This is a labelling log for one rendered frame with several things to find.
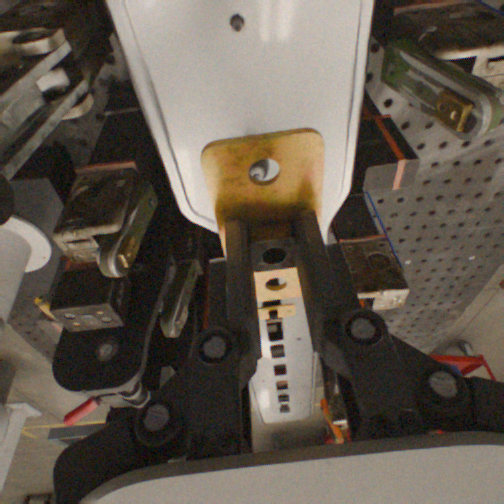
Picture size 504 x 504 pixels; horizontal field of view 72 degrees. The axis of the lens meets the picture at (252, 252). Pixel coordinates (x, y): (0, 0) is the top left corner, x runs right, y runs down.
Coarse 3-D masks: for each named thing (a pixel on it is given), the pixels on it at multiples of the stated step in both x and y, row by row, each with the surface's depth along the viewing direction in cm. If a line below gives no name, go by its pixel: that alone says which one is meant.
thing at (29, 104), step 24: (24, 72) 22; (0, 96) 20; (24, 96) 23; (48, 96) 26; (72, 96) 26; (0, 120) 21; (24, 120) 23; (48, 120) 24; (0, 144) 21; (24, 144) 22; (0, 168) 20; (0, 192) 17; (0, 216) 17
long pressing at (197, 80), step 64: (128, 0) 28; (192, 0) 28; (256, 0) 29; (320, 0) 29; (128, 64) 31; (192, 64) 32; (256, 64) 32; (320, 64) 33; (192, 128) 36; (256, 128) 37; (320, 128) 38; (192, 192) 43; (256, 384) 90
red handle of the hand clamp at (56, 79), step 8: (56, 64) 25; (48, 72) 25; (56, 72) 25; (64, 72) 26; (40, 80) 25; (48, 80) 25; (56, 80) 25; (64, 80) 26; (40, 88) 25; (48, 88) 25; (56, 88) 26; (64, 88) 26
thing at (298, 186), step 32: (224, 160) 10; (256, 160) 11; (288, 160) 11; (320, 160) 11; (224, 192) 11; (256, 192) 12; (288, 192) 12; (320, 192) 12; (256, 224) 13; (288, 224) 12; (320, 224) 13; (256, 256) 13; (288, 256) 13; (256, 288) 16; (288, 288) 16
